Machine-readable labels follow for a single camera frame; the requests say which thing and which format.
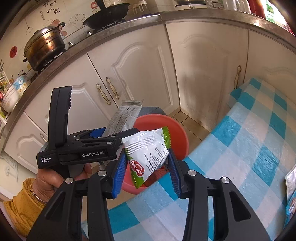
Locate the steel stock pot with lid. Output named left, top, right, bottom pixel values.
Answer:
left=23, top=22, right=66, bottom=73

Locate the white cabinet door left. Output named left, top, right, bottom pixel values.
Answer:
left=25, top=54, right=117, bottom=134

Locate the red plastic trash bin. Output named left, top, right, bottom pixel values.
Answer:
left=122, top=114, right=189, bottom=195

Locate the blue stool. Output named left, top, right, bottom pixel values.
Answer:
left=138, top=106, right=166, bottom=116

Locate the black wok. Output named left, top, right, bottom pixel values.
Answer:
left=82, top=0, right=130, bottom=30

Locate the blue checkered tablecloth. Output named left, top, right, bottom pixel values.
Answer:
left=109, top=78, right=295, bottom=240

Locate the blue cartoon snack wrapper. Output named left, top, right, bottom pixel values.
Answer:
left=285, top=165, right=296, bottom=225

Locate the white cabinet door middle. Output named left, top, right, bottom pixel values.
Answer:
left=87, top=25, right=180, bottom=114

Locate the white ceramic bowl stack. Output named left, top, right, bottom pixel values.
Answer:
left=1, top=74, right=31, bottom=113

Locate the yellow sleeved left forearm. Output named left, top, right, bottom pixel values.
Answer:
left=1, top=178, right=47, bottom=240

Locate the person's left hand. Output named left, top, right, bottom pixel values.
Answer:
left=32, top=163, right=93, bottom=204

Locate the green white snack wrapper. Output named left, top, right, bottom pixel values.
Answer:
left=121, top=128, right=170, bottom=188

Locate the white mug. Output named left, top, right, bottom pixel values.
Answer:
left=223, top=0, right=251, bottom=14

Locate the white corner cabinet door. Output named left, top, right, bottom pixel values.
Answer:
left=166, top=20, right=248, bottom=131

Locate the silver foil packet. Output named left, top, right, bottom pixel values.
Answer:
left=102, top=100, right=144, bottom=137

